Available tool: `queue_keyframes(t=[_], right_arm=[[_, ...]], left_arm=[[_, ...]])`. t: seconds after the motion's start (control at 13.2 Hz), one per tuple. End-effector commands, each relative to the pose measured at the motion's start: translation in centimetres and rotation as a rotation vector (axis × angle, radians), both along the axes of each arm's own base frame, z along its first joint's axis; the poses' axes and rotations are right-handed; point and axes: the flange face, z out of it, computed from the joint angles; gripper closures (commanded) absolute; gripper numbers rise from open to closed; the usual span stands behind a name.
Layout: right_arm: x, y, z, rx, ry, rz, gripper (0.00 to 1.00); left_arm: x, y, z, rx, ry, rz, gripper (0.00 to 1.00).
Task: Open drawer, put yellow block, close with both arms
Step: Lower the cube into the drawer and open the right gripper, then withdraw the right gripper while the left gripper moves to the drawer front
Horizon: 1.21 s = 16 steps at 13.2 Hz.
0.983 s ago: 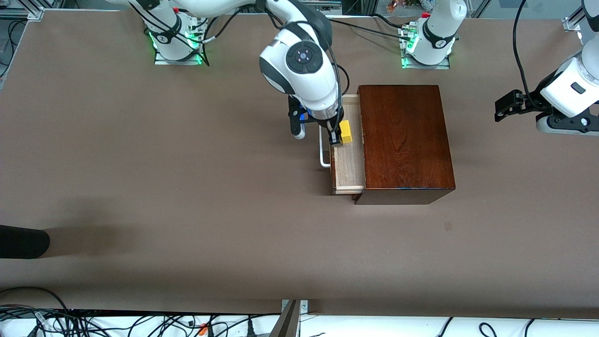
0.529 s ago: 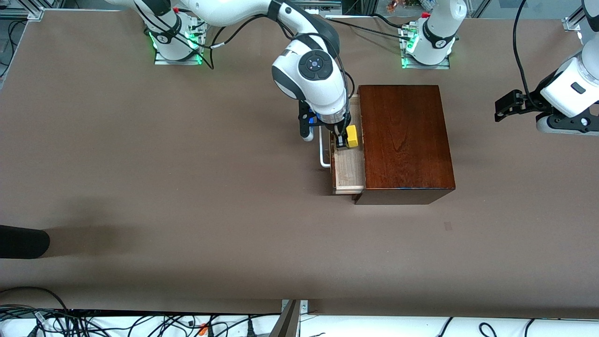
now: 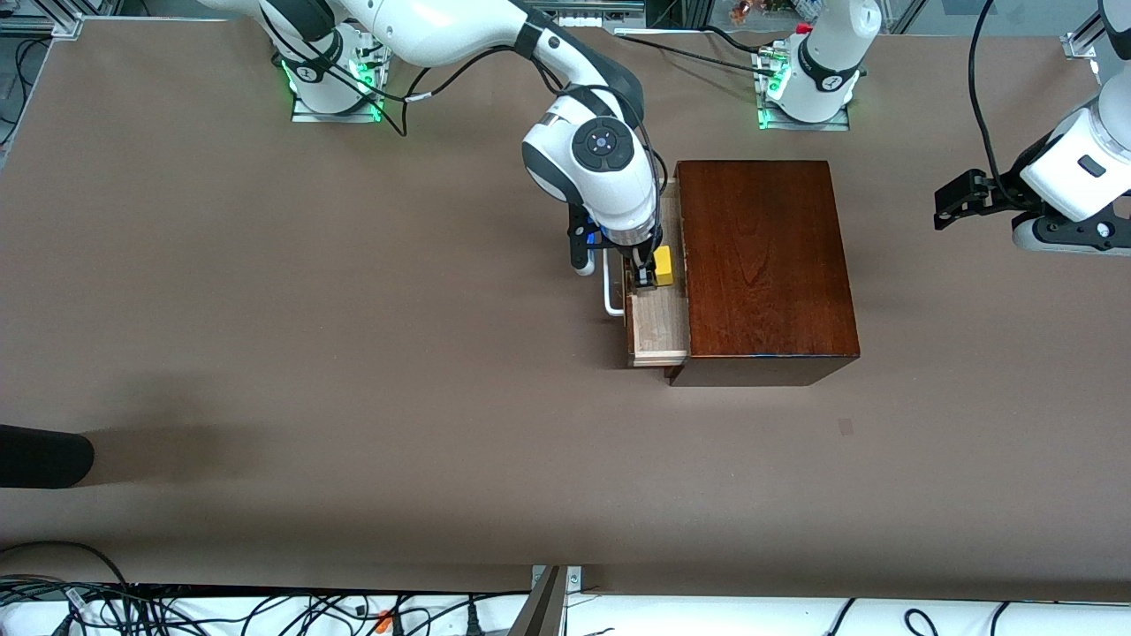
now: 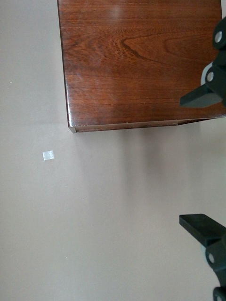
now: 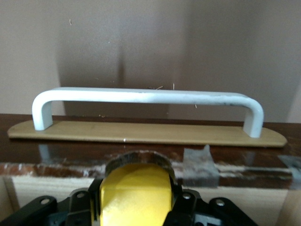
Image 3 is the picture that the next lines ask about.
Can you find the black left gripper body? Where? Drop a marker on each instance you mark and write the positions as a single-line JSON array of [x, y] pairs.
[[1013, 191]]

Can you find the yellow block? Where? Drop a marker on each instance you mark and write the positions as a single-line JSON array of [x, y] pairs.
[[664, 265]]

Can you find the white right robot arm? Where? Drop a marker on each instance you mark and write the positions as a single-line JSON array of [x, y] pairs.
[[601, 177]]

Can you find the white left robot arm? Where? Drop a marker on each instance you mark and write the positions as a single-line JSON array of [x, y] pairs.
[[831, 62]]

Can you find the dark wooden cabinet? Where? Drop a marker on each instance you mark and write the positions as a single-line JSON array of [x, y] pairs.
[[769, 265]]

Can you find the white power strip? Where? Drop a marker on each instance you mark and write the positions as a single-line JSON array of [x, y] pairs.
[[579, 19]]

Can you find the black ribbed foam cylinder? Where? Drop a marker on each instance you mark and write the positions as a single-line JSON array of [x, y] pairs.
[[44, 457]]

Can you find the aluminium frame corner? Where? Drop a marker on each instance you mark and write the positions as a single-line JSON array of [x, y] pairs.
[[1082, 42]]

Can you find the aluminium profile bracket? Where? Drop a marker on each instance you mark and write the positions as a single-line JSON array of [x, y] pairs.
[[543, 609]]

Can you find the aluminium frame rail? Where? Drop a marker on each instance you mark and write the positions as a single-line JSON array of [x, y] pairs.
[[75, 25]]

